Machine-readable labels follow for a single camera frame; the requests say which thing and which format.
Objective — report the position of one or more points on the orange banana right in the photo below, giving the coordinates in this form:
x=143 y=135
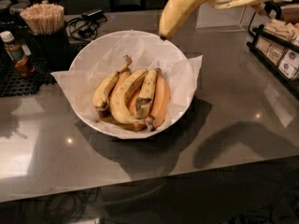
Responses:
x=161 y=99

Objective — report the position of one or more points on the white bowl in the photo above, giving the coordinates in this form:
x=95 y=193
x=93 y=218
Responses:
x=93 y=50

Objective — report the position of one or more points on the small spotted yellow banana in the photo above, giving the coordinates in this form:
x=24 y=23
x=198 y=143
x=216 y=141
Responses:
x=146 y=95

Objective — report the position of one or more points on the orange banana underneath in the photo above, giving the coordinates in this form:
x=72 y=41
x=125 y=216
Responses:
x=106 y=115

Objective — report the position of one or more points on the yellow banana curved front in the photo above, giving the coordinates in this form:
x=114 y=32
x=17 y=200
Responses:
x=118 y=101

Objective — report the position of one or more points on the sugar packets in rack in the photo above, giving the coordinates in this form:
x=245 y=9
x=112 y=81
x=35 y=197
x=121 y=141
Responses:
x=286 y=60

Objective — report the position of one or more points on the white paper liner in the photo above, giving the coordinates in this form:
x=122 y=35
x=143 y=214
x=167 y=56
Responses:
x=183 y=75

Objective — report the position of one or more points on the black stir stick cup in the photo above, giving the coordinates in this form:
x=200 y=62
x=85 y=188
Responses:
x=56 y=49

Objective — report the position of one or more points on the wooden stir sticks bundle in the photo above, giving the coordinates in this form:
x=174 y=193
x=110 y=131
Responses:
x=44 y=19

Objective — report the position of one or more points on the brown sauce bottle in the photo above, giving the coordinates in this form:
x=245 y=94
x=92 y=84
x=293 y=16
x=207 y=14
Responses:
x=21 y=62

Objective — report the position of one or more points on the black rubber grid mat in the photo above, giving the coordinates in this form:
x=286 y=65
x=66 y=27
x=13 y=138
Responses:
x=13 y=85

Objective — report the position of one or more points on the black wire packet rack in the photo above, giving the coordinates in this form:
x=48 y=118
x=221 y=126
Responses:
x=256 y=33

